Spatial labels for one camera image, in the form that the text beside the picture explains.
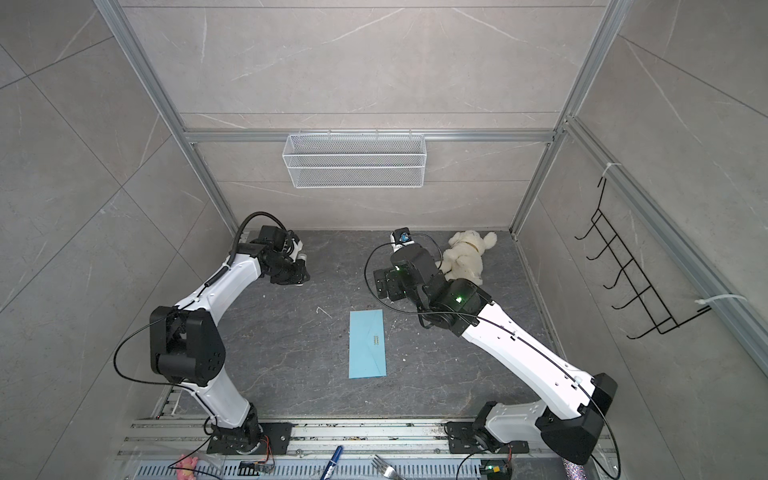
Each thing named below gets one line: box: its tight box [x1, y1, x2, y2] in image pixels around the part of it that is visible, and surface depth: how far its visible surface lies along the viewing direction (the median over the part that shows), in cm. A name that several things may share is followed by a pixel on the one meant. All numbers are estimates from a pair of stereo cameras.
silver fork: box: [371, 454, 406, 480], surface depth 70 cm
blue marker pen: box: [320, 445, 344, 480], surface depth 71 cm
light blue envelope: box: [348, 309, 387, 379], surface depth 91 cm
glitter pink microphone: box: [563, 458, 588, 480], surface depth 69 cm
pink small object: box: [176, 454, 199, 480], surface depth 69 cm
